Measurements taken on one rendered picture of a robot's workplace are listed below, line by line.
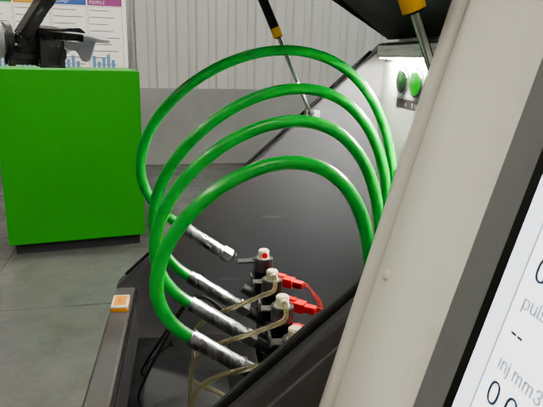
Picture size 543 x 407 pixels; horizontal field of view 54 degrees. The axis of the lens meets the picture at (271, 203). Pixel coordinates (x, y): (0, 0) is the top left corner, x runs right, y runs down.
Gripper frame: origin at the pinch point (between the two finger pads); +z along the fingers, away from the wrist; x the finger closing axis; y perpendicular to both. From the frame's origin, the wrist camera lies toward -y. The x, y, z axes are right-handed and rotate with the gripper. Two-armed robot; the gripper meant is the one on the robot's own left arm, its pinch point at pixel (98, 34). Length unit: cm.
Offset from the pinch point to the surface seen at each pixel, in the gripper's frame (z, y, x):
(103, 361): -22, 43, 58
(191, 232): -11, 20, 65
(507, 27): -17, -13, 107
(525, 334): -26, 0, 117
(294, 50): 1, -6, 68
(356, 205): -9, 6, 92
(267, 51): -3, -6, 66
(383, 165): 6, 6, 82
